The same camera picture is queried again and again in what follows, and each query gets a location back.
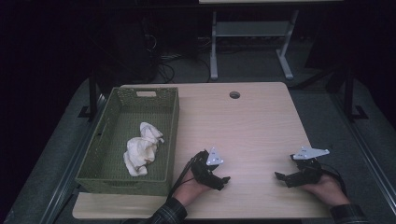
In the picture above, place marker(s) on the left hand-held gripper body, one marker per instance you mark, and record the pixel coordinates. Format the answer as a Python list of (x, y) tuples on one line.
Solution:
[(202, 171)]

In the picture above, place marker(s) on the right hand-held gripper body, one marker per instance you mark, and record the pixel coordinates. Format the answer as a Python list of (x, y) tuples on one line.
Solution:
[(308, 172)]

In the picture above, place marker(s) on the white bear-print cloth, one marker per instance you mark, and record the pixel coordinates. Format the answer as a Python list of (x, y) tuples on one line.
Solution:
[(141, 151)]

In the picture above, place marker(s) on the green woven plastic basket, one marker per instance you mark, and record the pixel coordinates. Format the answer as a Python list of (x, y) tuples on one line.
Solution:
[(106, 155)]

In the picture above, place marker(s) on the person's left hand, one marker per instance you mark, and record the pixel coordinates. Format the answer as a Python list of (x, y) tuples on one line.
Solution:
[(190, 191)]

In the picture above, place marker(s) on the person's right hand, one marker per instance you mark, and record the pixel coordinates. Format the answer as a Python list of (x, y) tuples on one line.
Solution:
[(327, 189)]

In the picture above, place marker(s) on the dark cabinet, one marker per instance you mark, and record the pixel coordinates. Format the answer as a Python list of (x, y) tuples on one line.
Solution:
[(130, 46)]

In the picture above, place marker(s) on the aluminium rail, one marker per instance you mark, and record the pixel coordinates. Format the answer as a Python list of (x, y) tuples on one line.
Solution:
[(67, 174), (364, 149)]

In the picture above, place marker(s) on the black metal post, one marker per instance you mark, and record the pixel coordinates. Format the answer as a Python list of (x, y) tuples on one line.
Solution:
[(349, 93), (92, 90)]

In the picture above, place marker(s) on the grey metal table frame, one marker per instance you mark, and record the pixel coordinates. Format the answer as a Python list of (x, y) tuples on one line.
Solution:
[(252, 29)]

